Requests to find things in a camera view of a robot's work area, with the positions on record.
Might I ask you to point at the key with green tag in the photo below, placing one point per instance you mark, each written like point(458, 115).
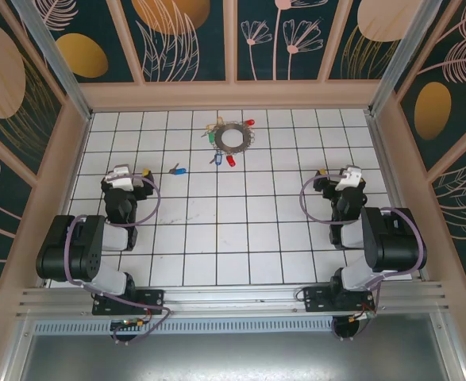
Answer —
point(210, 137)

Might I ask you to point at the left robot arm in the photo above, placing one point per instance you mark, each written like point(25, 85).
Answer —
point(58, 254)

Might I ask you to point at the right aluminium frame post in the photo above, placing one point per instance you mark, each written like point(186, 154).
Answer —
point(399, 59)

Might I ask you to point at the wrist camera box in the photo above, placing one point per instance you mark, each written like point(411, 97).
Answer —
point(351, 177)
point(118, 177)

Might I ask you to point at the metal disc keyring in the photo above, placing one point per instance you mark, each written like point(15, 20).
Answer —
point(219, 139)

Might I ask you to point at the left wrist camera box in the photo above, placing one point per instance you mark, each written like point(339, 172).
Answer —
point(118, 177)

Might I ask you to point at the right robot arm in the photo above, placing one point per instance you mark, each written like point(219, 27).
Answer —
point(395, 238)

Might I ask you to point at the left arm base wiring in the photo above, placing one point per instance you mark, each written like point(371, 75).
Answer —
point(129, 323)

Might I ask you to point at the aluminium frame post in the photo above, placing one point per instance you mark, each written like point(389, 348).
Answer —
point(58, 59)
point(399, 59)

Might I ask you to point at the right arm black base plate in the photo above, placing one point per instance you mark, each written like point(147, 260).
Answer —
point(316, 299)

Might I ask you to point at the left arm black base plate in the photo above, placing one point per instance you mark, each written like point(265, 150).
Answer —
point(153, 297)

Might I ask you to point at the left aluminium frame post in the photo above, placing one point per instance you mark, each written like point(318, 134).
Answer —
point(58, 59)

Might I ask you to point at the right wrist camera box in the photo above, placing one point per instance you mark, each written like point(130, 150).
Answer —
point(351, 177)

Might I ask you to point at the ringed key blue tag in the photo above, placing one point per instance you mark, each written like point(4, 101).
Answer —
point(217, 159)

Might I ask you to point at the key with red tag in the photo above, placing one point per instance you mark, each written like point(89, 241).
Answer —
point(230, 160)
point(249, 122)

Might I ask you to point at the key with yellow tag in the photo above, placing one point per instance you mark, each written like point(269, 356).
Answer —
point(219, 120)

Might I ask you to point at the aluminium mounting rail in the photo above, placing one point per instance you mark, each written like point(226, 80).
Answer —
point(232, 297)

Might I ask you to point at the right arm base wiring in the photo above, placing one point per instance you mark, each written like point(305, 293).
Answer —
point(361, 315)

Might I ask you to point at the grey metal sheet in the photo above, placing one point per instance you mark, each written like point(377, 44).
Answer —
point(232, 357)

